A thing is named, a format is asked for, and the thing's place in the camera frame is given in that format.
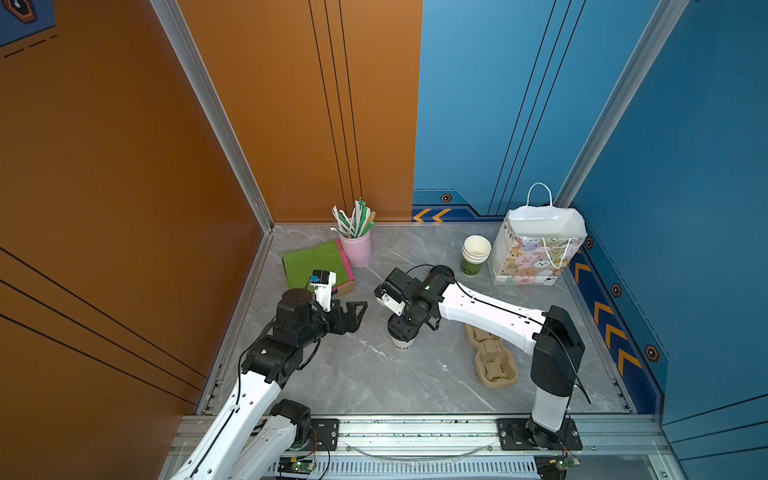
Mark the cardboard napkin box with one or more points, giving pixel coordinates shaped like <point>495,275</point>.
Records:
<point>345,279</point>

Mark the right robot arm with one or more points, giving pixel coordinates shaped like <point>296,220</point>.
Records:
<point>549,337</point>

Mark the cartoon paper gift bag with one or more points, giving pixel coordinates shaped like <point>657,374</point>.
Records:
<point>535,244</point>

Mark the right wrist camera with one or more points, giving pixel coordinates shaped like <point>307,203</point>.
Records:
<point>393,292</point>

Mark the right green circuit board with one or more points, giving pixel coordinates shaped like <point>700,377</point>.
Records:
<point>564,463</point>

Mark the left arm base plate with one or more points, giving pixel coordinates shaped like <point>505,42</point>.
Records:
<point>321,435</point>

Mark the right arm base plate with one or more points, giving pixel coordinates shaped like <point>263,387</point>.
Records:
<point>517,434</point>

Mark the pulp cup carrier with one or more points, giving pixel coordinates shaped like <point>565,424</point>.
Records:
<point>495,365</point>

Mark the green napkin stack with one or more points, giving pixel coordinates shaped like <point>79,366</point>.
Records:
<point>299,265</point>

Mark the left green circuit board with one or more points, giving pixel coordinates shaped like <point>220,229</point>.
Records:
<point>295,466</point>

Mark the bundle of wrapped straws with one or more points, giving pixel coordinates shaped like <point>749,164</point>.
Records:
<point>356,223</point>

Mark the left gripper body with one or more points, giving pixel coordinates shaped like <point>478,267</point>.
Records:
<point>328,323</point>

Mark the stack of paper cups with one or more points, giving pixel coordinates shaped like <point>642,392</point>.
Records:
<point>476,250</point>

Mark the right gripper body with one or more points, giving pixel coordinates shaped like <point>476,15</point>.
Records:
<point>409,316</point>

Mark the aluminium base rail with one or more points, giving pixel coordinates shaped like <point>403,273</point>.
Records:
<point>446,446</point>

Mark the white paper coffee cup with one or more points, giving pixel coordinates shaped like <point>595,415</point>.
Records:
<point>402,344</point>

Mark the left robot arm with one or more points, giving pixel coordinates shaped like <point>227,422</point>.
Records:
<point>253,430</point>

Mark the green circuit board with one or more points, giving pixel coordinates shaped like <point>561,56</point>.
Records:
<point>564,463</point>
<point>295,466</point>

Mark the pink straw holder cup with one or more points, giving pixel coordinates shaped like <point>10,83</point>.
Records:
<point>359,251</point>

